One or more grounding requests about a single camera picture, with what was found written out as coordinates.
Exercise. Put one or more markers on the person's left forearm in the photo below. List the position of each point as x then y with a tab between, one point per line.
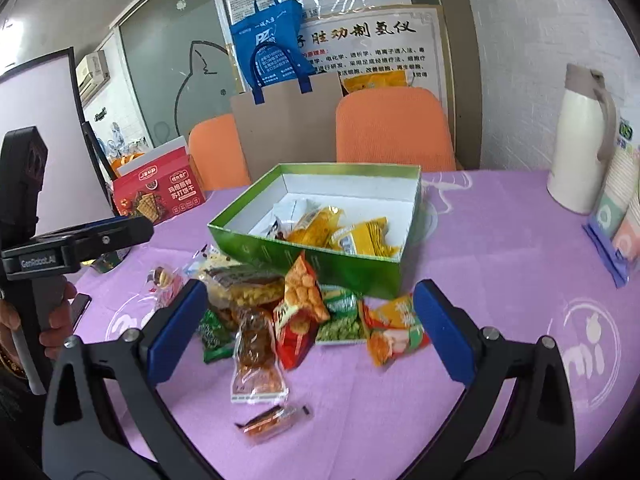
15	410

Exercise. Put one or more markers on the red crispy snack packet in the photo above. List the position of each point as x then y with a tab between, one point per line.
300	285

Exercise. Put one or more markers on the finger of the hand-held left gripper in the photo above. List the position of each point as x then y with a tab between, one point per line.
110	237

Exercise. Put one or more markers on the orange chair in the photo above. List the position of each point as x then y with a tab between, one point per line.
215	155
390	130

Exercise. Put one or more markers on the green pea snack packet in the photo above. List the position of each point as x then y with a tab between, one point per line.
345	330

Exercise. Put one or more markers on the round cake clear packet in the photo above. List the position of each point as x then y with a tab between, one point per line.
162	280

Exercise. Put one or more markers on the yellow snack packet white label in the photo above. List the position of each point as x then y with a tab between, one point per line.
372	237

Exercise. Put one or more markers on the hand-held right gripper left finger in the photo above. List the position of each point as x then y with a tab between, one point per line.
175	330

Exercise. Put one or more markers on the clear packet of yellow crackers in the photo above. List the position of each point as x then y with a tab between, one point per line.
250	292

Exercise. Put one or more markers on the green cardboard box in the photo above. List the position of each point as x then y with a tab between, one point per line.
350	275

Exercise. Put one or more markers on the plain yellow snack packet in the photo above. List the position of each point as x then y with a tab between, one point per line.
315	227

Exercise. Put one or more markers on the clear packet of pale chips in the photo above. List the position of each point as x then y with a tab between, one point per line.
210	260

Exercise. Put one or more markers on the black flat device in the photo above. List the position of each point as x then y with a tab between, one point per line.
80	307

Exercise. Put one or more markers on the person's left hand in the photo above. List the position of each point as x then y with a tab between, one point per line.
62	320

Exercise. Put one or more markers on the purple printed tablecloth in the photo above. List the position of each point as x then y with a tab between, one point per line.
500	260

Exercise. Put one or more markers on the dark green snack packet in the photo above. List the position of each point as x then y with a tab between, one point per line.
215	340

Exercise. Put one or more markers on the white thermos jug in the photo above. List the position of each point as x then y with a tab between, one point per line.
575	150

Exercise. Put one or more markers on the red cracker box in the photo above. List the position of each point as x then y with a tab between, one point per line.
160	195

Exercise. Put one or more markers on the orange bag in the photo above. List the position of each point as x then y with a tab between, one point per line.
127	164

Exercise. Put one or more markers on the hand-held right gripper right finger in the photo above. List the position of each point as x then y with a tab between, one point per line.
445	332

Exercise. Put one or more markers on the white air conditioner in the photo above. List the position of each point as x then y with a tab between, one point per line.
92	77

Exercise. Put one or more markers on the clear packet of brown snack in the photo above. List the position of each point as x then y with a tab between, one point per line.
257	360

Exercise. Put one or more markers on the brown paper bag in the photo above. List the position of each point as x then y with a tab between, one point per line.
285	130

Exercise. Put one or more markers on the blue tote bag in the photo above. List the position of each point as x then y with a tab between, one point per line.
270	35

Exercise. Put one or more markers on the small clear orange packet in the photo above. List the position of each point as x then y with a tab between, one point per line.
270	425

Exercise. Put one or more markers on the whiteboard with black frame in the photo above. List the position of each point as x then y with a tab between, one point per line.
50	110

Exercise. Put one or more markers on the orange and green snack packet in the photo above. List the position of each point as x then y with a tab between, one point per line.
395	340

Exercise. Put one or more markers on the pack of paper cups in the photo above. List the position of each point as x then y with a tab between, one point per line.
617	210

